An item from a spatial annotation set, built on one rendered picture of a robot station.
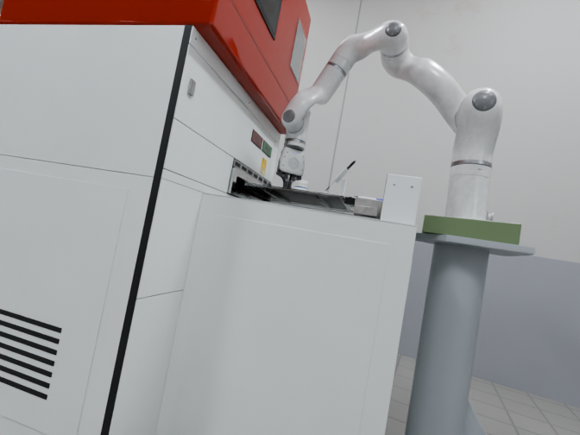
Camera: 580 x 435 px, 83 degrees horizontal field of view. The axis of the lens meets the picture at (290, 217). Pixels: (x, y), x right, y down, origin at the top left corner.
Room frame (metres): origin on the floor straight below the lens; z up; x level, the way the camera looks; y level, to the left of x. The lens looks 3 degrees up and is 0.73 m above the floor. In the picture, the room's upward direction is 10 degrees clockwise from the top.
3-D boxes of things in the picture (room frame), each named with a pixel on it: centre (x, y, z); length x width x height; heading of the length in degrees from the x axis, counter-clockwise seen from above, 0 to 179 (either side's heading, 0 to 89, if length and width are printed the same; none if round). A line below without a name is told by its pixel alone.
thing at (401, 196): (1.18, -0.37, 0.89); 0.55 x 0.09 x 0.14; 165
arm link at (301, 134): (1.28, 0.03, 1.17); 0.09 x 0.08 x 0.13; 161
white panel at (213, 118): (1.21, 0.23, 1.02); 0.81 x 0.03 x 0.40; 165
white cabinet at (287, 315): (1.38, -0.16, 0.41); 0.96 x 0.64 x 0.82; 165
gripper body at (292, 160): (1.29, 0.03, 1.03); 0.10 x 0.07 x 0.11; 112
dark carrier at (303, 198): (1.33, -0.03, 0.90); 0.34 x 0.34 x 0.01; 75
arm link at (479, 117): (1.04, -0.54, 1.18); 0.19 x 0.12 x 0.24; 160
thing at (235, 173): (1.38, 0.17, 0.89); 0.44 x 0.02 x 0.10; 165
